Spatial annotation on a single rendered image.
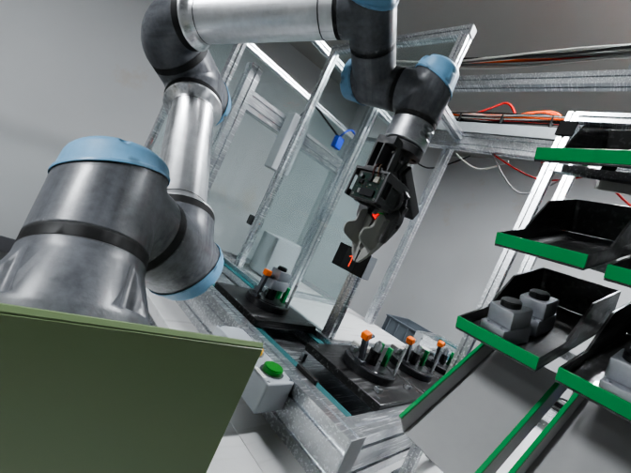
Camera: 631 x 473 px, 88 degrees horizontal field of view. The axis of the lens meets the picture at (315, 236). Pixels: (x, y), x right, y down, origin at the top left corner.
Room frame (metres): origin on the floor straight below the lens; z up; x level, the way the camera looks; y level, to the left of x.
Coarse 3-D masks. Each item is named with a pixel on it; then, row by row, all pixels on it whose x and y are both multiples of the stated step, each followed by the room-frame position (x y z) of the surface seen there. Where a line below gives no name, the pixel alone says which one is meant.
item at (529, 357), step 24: (504, 288) 0.62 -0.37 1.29; (528, 288) 0.68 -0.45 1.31; (552, 288) 0.68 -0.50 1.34; (576, 288) 0.65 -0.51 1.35; (600, 288) 0.61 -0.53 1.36; (480, 312) 0.59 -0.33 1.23; (576, 312) 0.65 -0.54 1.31; (600, 312) 0.56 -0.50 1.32; (480, 336) 0.53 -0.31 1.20; (552, 336) 0.56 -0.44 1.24; (576, 336) 0.52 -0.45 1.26; (528, 360) 0.47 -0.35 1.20; (552, 360) 0.49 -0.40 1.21
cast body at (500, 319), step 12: (504, 300) 0.52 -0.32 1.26; (516, 300) 0.52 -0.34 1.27; (492, 312) 0.53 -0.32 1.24; (504, 312) 0.51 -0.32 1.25; (516, 312) 0.50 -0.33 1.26; (528, 312) 0.51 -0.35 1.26; (492, 324) 0.52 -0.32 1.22; (504, 324) 0.51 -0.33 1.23; (516, 324) 0.51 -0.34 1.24; (528, 324) 0.52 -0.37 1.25; (504, 336) 0.50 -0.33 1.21; (516, 336) 0.51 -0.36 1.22; (528, 336) 0.53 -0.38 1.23
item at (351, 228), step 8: (360, 216) 0.57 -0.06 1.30; (368, 216) 0.58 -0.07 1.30; (352, 224) 0.56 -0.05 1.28; (360, 224) 0.58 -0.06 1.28; (368, 224) 0.58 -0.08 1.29; (344, 232) 0.56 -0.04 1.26; (352, 232) 0.57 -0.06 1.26; (352, 240) 0.57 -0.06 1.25; (352, 248) 0.58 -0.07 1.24; (360, 248) 0.58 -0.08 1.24; (352, 256) 0.58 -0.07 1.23
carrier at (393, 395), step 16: (320, 352) 0.80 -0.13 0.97; (336, 352) 0.85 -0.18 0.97; (352, 352) 0.85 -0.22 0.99; (368, 352) 0.96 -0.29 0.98; (336, 368) 0.75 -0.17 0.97; (352, 368) 0.78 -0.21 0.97; (368, 368) 0.78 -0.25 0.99; (384, 368) 0.83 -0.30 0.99; (352, 384) 0.71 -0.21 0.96; (368, 384) 0.74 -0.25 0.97; (384, 384) 0.77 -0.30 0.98; (400, 384) 0.83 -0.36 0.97; (368, 400) 0.68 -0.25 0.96; (384, 400) 0.69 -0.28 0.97; (400, 400) 0.73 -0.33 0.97
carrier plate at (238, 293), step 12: (216, 288) 0.98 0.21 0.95; (228, 288) 0.98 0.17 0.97; (240, 288) 1.04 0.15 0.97; (228, 300) 0.92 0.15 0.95; (240, 300) 0.91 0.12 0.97; (240, 312) 0.87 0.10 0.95; (252, 312) 0.86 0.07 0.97; (264, 312) 0.91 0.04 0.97; (288, 312) 1.02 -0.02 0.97; (252, 324) 0.83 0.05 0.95; (264, 324) 0.85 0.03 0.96; (276, 324) 0.88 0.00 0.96; (288, 324) 0.91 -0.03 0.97; (300, 324) 0.95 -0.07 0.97; (312, 324) 1.00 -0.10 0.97
